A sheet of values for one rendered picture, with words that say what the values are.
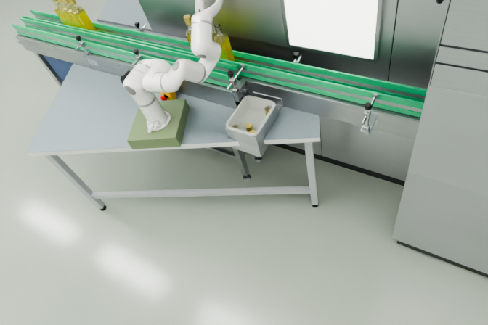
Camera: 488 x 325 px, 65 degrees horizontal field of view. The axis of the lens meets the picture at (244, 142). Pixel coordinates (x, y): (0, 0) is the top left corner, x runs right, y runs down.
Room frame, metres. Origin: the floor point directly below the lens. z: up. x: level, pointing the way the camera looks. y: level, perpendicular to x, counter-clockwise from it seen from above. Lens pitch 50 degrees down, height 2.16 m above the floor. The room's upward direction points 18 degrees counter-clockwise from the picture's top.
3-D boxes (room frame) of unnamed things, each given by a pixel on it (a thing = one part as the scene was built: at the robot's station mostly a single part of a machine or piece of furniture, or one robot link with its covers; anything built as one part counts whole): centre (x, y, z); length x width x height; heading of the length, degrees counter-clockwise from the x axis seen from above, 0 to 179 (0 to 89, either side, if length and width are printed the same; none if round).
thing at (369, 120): (0.97, -0.52, 0.90); 0.17 x 0.05 x 0.23; 137
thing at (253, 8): (1.50, -0.33, 1.15); 0.90 x 0.03 x 0.34; 47
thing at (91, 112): (2.05, 0.16, 0.73); 1.58 x 1.52 x 0.04; 71
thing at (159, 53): (2.07, 0.56, 0.93); 1.75 x 0.01 x 0.08; 47
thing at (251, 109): (1.26, -0.07, 0.80); 0.22 x 0.17 x 0.09; 137
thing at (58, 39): (2.02, 0.61, 0.93); 1.75 x 0.01 x 0.08; 47
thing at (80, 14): (2.29, 0.71, 1.02); 0.06 x 0.06 x 0.28; 47
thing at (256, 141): (1.28, -0.09, 0.79); 0.27 x 0.17 x 0.08; 137
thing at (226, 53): (1.58, -0.05, 0.99); 0.06 x 0.06 x 0.21; 47
